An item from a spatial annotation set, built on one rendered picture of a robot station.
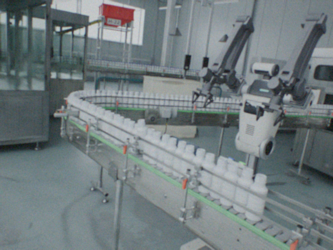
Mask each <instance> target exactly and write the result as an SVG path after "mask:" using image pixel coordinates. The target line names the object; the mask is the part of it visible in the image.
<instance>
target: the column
mask: <svg viewBox="0 0 333 250"><path fill-rule="evenodd" d="M175 3H176V0H168V1H167V10H166V23H165V32H164V42H163V51H162V61H161V68H162V67H163V66H164V67H165V66H166V67H168V65H169V56H170V47H171V38H172V36H171V35H169V33H170V32H171V31H172V30H173V21H174V12H175Z"/></svg>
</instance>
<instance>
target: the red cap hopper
mask: <svg viewBox="0 0 333 250"><path fill-rule="evenodd" d="M98 8H99V16H98V17H104V18H105V19H106V23H105V22H100V23H98V31H97V49H96V59H98V57H99V59H100V61H102V55H103V56H104V57H105V58H106V56H105V55H104V53H105V54H106V55H107V56H108V57H109V59H110V56H109V55H108V54H107V52H106V51H105V50H112V51H120V52H122V53H121V54H119V55H118V56H117V57H116V59H117V58H118V57H120V56H121V55H122V54H123V57H122V58H121V60H122V59H123V62H125V59H126V56H127V55H128V64H129V63H130V62H131V50H132V38H133V26H134V21H135V20H134V11H135V10H136V9H133V8H128V7H123V6H118V5H113V4H107V3H101V4H100V5H99V6H98ZM129 22H131V29H128V23H129ZM100 24H101V26H100ZM124 24H126V27H125V29H124V28H118V27H120V26H122V25H124ZM100 29H101V39H100ZM104 29H107V30H113V31H120V32H125V40H124V50H120V49H112V48H104V47H103V33H104ZM128 32H130V42H129V50H126V46H127V33H128ZM99 40H100V47H99ZM102 50H103V51H104V53H103V52H102ZM99 51H100V55H99ZM126 52H127V53H126ZM97 74H98V72H95V84H94V90H96V80H97ZM100 82H101V79H99V81H98V90H100ZM123 84H124V80H121V91H122V95H123ZM128 86H129V81H126V91H128Z"/></svg>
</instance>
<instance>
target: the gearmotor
mask: <svg viewBox="0 0 333 250"><path fill-rule="evenodd" d="M176 117H177V109H176V107H162V106H161V107H160V106H157V107H156V109H146V110H145V117H144V120H145V125H146V124H151V125H157V122H158V119H166V127H167V121H168V119H175V118H176ZM166 130H167V128H166ZM165 133H166V131H165ZM165 133H164V134H165Z"/></svg>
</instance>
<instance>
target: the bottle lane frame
mask: <svg viewBox="0 0 333 250"><path fill-rule="evenodd" d="M69 124H70V125H71V126H72V127H73V132H74V134H73V135H72V141H71V140H69V143H71V144H72V145H73V146H75V147H76V148H77V149H79V150H80V151H81V152H83V153H84V154H85V155H87V154H86V151H87V147H86V145H87V136H88V132H86V128H84V127H82V126H81V125H79V124H77V123H75V122H74V121H72V120H69ZM96 140H97V145H95V141H96ZM90 145H95V146H96V147H97V151H95V146H91V148H90V152H91V151H95V152H92V153H91V154H90V155H89V156H88V157H90V158H91V159H92V160H94V161H95V162H96V163H98V164H99V165H100V166H102V167H103V168H105V169H106V170H107V171H108V170H109V162H110V161H111V162H113V163H114V164H116V165H117V168H118V171H117V178H118V179H119V180H121V181H122V182H123V180H122V177H123V169H124V160H125V154H123V150H122V149H120V148H119V147H117V146H116V145H113V144H112V143H110V142H108V141H107V140H105V139H103V138H101V137H99V136H98V135H96V134H94V133H92V132H90ZM134 163H135V164H136V169H134V170H133V171H135V177H133V178H131V179H128V181H126V183H125V184H126V185H128V186H129V187H130V188H132V189H133V190H134V191H136V192H137V193H139V194H140V195H141V196H143V197H144V198H145V199H147V200H148V201H149V202H150V203H152V204H153V205H155V206H156V207H157V208H159V209H160V210H161V211H163V212H164V213H165V214H167V215H168V216H169V217H171V218H172V219H174V220H175V221H176V222H178V223H179V218H180V215H181V212H180V209H181V207H182V201H183V193H184V190H183V189H182V184H181V183H179V182H177V181H176V180H175V179H172V178H170V176H167V175H165V174H164V173H162V172H160V171H158V170H157V169H155V168H153V167H151V166H150V165H148V164H146V163H144V162H143V161H142V160H139V159H137V158H136V157H134V156H132V155H131V154H130V153H129V154H128V161H127V169H128V170H131V169H133V165H134ZM133 171H129V172H128V174H127V177H128V178H129V177H132V176H133ZM193 200H196V201H197V204H196V208H193V210H195V217H192V218H191V219H188V220H187V221H186V223H185V224H183V225H182V226H183V227H184V228H186V229H187V230H189V231H190V232H191V233H193V234H194V235H195V236H197V237H198V238H200V239H201V240H202V241H204V242H205V243H206V244H208V245H209V246H210V247H212V248H213V249H215V250H290V246H288V245H287V244H286V243H287V242H284V243H283V242H281V241H279V240H278V239H276V238H275V236H276V235H275V236H271V235H269V234H267V233H266V232H265V230H260V229H259V228H257V227H255V224H254V225H252V224H250V223H248V222H246V219H241V218H240V217H238V216H237V214H233V213H231V212H229V211H228V210H229V209H228V210H226V209H224V208H222V207H221V205H217V204H215V203H214V202H213V201H210V200H208V199H207V198H206V197H203V196H201V195H200V194H199V193H196V192H195V191H193V189H189V188H188V194H187V201H186V208H187V209H188V208H191V207H193Z"/></svg>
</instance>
